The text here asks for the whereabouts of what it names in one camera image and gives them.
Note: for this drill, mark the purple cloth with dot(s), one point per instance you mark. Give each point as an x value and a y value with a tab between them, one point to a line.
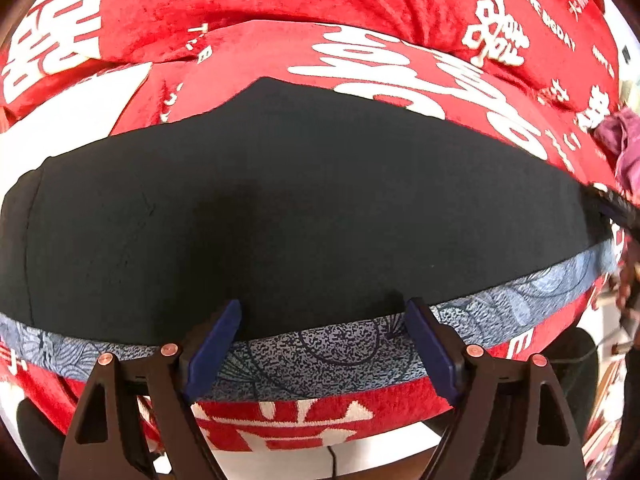
625	135

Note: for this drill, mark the black pants with patterned waistband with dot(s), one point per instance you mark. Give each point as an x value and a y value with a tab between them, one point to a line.
300	200

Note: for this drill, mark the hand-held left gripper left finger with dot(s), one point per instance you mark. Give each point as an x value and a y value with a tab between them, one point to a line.
215	355

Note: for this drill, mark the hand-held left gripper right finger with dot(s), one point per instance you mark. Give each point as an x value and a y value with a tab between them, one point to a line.
432	350

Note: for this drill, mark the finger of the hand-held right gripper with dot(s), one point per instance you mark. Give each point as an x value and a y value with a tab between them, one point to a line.
617	207

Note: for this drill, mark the red printed blanket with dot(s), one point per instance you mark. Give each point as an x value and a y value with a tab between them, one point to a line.
250	0

